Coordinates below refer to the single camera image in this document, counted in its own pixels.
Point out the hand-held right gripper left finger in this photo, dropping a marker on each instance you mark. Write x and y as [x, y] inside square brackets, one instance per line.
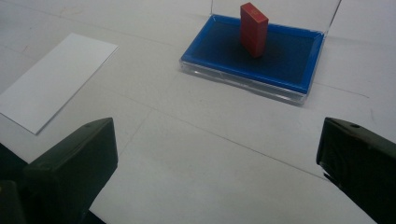
[71, 168]

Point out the red stamp block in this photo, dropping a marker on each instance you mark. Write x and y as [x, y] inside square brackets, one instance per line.
[253, 29]

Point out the white paper sheet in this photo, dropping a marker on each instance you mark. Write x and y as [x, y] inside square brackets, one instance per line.
[53, 84]

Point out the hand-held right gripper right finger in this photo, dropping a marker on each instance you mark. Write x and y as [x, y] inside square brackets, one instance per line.
[361, 161]

